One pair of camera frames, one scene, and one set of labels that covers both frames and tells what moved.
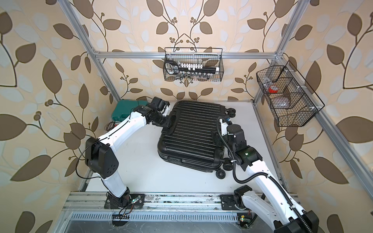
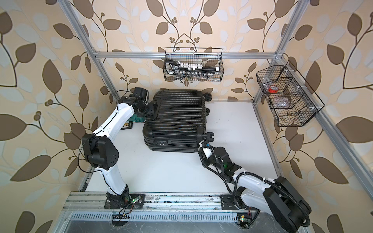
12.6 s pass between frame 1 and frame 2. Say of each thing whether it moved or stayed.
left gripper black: moved
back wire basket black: stayed
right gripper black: moved
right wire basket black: stayed
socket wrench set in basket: stayed
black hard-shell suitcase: moved
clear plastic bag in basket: stayed
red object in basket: stayed
